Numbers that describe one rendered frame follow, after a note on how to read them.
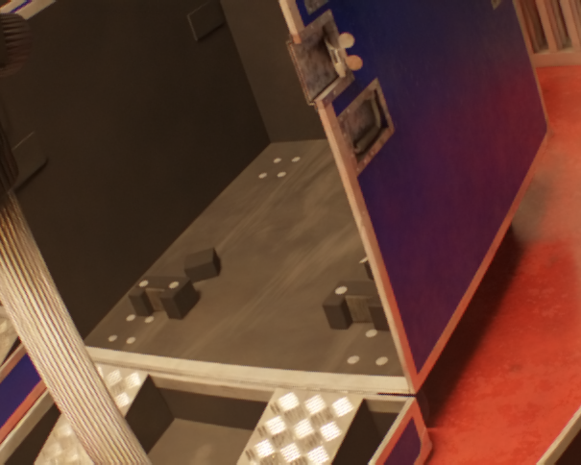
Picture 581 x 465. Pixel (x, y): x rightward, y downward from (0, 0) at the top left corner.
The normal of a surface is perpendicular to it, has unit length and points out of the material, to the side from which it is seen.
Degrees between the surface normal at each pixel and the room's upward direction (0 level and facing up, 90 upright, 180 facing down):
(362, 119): 90
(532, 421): 0
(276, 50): 90
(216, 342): 0
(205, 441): 2
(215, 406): 92
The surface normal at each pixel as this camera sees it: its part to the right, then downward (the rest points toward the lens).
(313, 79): 0.84, 0.00
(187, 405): -0.44, 0.57
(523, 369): -0.30, -0.84
